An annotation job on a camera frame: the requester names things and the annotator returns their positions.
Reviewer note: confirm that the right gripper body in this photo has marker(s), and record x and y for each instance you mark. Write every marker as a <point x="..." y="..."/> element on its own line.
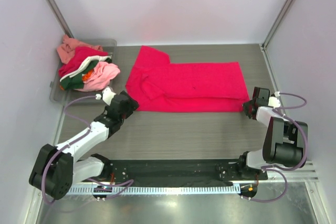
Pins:
<point x="250" y="108"/>

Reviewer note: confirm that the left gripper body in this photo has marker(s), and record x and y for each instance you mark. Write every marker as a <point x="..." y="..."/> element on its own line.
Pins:
<point x="128" y="102"/>

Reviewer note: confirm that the magenta t shirt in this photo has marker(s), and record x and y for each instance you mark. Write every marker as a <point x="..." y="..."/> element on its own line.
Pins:
<point x="159" y="85"/>

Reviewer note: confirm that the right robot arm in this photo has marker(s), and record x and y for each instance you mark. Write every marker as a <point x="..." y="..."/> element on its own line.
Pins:
<point x="286" y="142"/>

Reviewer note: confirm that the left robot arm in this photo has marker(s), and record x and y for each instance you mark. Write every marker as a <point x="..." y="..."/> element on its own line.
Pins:
<point x="59" y="167"/>

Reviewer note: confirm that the light pink t shirt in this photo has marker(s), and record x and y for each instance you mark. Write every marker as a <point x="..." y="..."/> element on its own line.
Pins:
<point x="104" y="72"/>

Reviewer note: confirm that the orange garment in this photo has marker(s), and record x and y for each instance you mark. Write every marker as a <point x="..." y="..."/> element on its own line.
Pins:
<point x="86" y="77"/>

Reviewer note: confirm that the green white t shirt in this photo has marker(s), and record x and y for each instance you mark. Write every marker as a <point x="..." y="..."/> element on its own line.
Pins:
<point x="75" y="81"/>

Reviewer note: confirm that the crimson t shirt in tray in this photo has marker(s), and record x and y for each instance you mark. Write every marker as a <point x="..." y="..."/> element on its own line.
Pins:
<point x="82" y="57"/>

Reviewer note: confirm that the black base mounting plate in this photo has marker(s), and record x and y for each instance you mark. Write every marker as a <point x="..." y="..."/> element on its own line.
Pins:
<point x="181" y="172"/>

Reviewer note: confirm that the salmon pink t shirt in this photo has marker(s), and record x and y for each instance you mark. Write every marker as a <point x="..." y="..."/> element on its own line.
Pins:
<point x="66" y="50"/>

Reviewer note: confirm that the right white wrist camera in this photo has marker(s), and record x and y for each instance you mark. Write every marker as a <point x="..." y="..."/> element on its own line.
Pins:
<point x="274" y="100"/>

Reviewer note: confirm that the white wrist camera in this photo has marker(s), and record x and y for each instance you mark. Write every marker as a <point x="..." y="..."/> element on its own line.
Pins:
<point x="106" y="95"/>
<point x="274" y="100"/>

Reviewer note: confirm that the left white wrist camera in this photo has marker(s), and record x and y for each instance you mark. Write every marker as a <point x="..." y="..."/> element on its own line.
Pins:
<point x="106" y="95"/>

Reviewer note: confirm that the right aluminium table rail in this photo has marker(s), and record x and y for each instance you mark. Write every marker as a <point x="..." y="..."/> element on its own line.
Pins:
<point x="288" y="67"/>

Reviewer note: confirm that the right aluminium frame post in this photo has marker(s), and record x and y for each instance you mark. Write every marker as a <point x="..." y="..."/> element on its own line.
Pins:
<point x="276" y="24"/>

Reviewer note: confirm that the aluminium frame post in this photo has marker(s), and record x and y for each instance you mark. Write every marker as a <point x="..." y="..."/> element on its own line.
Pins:
<point x="59" y="16"/>
<point x="276" y="24"/>

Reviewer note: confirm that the white slotted cable duct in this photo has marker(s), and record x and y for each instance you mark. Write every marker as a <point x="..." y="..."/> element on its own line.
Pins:
<point x="93" y="189"/>

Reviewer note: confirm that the left aluminium frame post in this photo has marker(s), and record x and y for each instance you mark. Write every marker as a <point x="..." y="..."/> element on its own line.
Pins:
<point x="59" y="16"/>

